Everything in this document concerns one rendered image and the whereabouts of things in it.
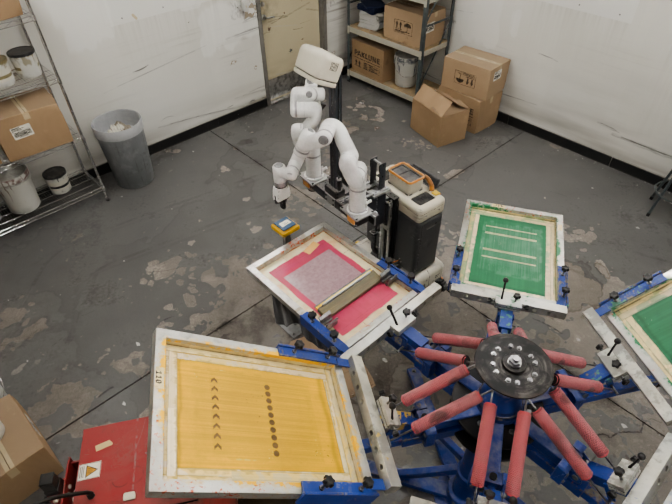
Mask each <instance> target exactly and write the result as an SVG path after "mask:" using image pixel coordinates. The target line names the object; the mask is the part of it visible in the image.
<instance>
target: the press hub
mask: <svg viewBox="0 0 672 504"><path fill-rule="evenodd" d="M474 362H475V367H476V368H473V369H471V370H469V371H470V373H469V374H470V375H471V376H472V377H474V378H475V379H476V380H478V381H479V382H480V383H482V384H481V385H480V386H479V388H478V390H477V391H479V392H480V394H482V393H484V392H486V391H488V390H490V389H493V390H494V394H493V400H492V403H494V404H496V406H497V411H496V417H495V423H498V424H504V430H503V443H502V457H501V462H508V461H510V457H511V450H512V444H513V438H514V431H515V425H514V424H513V422H514V421H516V418H517V412H519V410H521V411H524V406H525V405H523V400H524V399H533V398H536V397H539V396H541V395H542V394H544V393H545V392H546V391H547V390H548V389H549V388H550V386H551V385H552V382H553V379H554V369H553V365H552V362H551V360H550V358H549V357H548V355H547V354H546V353H545V351H544V350H543V349H542V348H541V347H539V346H538V345H537V344H536V343H534V342H532V341H531V340H529V339H527V338H524V337H522V336H519V335H514V334H496V335H492V336H490V337H488V338H486V339H484V340H483V341H482V342H481V343H480V344H479V345H478V347H477V349H476V352H475V356H474ZM471 392H472V391H471V390H469V389H468V388H467V387H466V386H464V385H463V384H462V383H461V382H459V381H457V382H456V383H455V385H454V388H453V391H452V397H451V399H450V402H449V403H451V402H453V401H455V400H457V399H459V398H461V397H463V396H465V395H467V394H469V393H471ZM491 392H492V391H491ZM491 392H489V393H487V394H485V395H483V396H482V397H483V402H482V403H480V404H478V405H476V406H477V408H478V410H479V412H480V413H481V415H479V416H474V417H470V418H465V419H461V420H458V422H459V424H460V425H461V426H462V428H463V429H464V430H461V431H457V432H455V433H454V435H455V436H456V438H457V439H458V440H459V441H460V443H461V444H462V445H463V446H464V447H466V450H465V453H464V456H463V458H462V459H461V460H460V461H459V462H458V465H457V473H456V475H454V476H452V477H450V478H449V481H448V478H447V475H446V476H440V477H439V478H438V479H439V480H442V481H445V482H448V485H447V489H446V493H447V498H442V497H439V496H436V495H434V501H435V503H437V504H466V498H467V497H469V498H471V500H472V501H473V498H474V496H473V491H472V488H469V487H468V486H467V482H468V475H469V473H470V470H471V467H472V465H473V462H474V457H475V451H476V445H477V439H478V433H479V428H480V422H481V416H482V410H483V405H484V403H486V402H490V398H491ZM533 409H534V408H533V407H532V405H531V404H527V408H526V412H529V413H530V415H531V411H532V410H533ZM531 422H533V423H534V424H535V425H537V426H538V427H539V428H541V426H540V425H539V424H538V422H537V421H536V420H535V418H534V417H533V416H532V415H531ZM541 429H542V428H541ZM542 430H543V429H542Z"/></svg>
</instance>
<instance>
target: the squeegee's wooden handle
mask: <svg viewBox="0 0 672 504"><path fill-rule="evenodd" d="M370 272H371V273H370V274H369V275H368V276H366V277H365V278H363V279H362V280H360V281H359V282H358V283H356V284H355V285H353V286H352V287H350V288H349V289H348V290H346V291H345V292H343V293H342V294H340V295H339V296H338V297H336V298H335V299H333V300H332V301H330V302H329V303H328V304H326V305H325V306H320V307H319V308H318V311H317V312H318V313H319V314H320V315H321V316H322V315H323V314H325V313H326V312H327V311H329V310H330V312H331V317H333V316H334V315H335V314H337V313H338V312H339V311H341V310H342V309H344V308H345V307H346V306H348V305H349V304H351V303H352V302H353V301H355V300H356V299H357V298H359V297H360V296H362V295H363V294H364V293H366V292H367V291H369V290H370V289H371V288H373V287H374V286H375V285H377V284H378V283H380V282H381V281H380V278H381V277H380V276H379V275H378V274H377V273H376V272H375V271H374V270H372V271H370Z"/></svg>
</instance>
